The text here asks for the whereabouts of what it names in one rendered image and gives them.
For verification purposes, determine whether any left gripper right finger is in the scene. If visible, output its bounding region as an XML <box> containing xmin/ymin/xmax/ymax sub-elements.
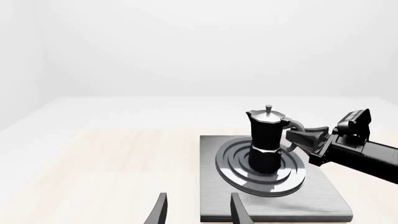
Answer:
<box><xmin>230</xmin><ymin>192</ymin><xmax>254</xmax><ymax>224</ymax></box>

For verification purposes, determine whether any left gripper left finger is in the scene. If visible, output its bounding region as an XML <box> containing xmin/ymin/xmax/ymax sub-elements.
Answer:
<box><xmin>143</xmin><ymin>192</ymin><xmax>169</xmax><ymax>224</ymax></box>

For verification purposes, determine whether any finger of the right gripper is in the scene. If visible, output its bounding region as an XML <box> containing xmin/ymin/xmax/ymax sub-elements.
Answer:
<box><xmin>285</xmin><ymin>129</ymin><xmax>328</xmax><ymax>155</ymax></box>
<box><xmin>302</xmin><ymin>125</ymin><xmax>330</xmax><ymax>137</ymax></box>

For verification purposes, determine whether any flat black stove plate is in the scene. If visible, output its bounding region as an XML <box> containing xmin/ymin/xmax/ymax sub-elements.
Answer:
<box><xmin>198</xmin><ymin>134</ymin><xmax>354</xmax><ymax>223</ymax></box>

